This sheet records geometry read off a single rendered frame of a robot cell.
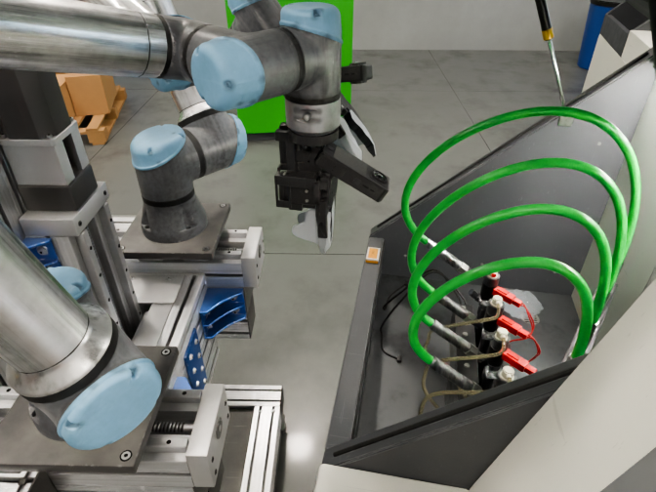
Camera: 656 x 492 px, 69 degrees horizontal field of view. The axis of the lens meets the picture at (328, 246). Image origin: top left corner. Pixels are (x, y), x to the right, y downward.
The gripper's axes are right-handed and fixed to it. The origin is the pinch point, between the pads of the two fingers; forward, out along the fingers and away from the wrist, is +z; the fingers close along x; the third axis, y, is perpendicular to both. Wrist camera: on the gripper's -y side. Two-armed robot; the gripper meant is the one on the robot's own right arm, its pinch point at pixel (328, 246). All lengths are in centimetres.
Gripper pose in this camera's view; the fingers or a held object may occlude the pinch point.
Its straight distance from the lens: 78.2
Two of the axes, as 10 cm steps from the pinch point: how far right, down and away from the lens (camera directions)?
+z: 0.0, 8.2, 5.8
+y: -9.8, -1.1, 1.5
